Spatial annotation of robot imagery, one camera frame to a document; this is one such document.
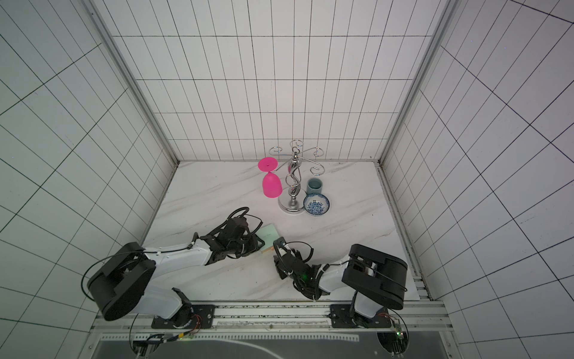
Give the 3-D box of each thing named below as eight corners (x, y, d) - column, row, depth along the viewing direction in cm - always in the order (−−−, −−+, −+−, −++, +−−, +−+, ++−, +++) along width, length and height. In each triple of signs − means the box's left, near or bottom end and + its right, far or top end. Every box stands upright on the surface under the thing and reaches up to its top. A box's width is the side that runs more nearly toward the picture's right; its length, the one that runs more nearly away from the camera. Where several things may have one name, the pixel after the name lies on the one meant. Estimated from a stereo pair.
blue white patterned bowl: (304, 216, 100) (304, 211, 97) (303, 198, 106) (303, 193, 103) (329, 216, 100) (330, 211, 97) (327, 198, 106) (328, 193, 103)
